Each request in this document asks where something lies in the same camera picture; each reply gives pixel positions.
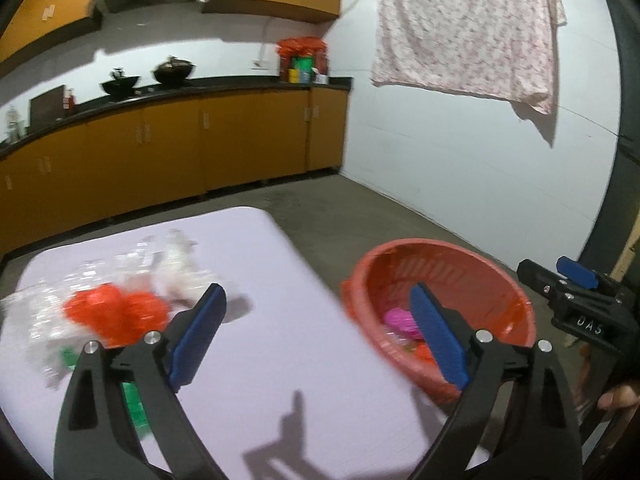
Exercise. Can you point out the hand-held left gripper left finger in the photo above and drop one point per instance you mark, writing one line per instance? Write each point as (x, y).
(197, 335)

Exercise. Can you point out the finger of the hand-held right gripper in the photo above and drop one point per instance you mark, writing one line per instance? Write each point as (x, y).
(537, 277)
(577, 272)

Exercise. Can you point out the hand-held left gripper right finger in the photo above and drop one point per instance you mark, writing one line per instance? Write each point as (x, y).
(440, 340)

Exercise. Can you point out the pink plastic wrapper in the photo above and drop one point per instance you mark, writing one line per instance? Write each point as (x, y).
(400, 321)

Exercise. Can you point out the red plastic basket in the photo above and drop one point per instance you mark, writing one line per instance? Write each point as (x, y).
(450, 270)

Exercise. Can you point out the person's right hand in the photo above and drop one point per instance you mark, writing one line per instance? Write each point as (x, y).
(620, 397)

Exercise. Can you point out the wooden slat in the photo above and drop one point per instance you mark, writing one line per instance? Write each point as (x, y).
(629, 255)

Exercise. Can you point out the small green plastic bag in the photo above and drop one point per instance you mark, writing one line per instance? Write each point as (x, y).
(131, 402)

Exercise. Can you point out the lilac covered table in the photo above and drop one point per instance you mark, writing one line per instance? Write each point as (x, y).
(300, 335)

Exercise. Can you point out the clear bubble wrap sheet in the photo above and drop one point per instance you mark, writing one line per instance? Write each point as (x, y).
(40, 305)

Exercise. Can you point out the wooden lower cabinets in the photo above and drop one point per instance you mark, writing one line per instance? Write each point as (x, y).
(250, 135)

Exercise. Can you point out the black kitchen countertop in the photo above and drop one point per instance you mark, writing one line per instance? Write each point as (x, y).
(225, 89)

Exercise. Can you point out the floral hanging bed sheet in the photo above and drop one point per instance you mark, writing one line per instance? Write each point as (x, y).
(465, 35)

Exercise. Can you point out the black wok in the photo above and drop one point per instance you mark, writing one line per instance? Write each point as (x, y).
(120, 85)

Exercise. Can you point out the black lidded pan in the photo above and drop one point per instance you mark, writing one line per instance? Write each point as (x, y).
(173, 71)

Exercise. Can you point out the red bottle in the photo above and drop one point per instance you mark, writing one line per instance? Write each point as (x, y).
(69, 102)

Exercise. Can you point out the brown cutting board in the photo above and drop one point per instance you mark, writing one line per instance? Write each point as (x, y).
(47, 105)

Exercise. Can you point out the clear plastic jar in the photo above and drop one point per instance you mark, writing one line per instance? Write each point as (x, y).
(12, 125)

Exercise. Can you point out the white cup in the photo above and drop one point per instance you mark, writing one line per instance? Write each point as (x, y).
(322, 80)

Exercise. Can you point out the orange bag covering rack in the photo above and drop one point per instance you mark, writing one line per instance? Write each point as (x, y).
(302, 46)

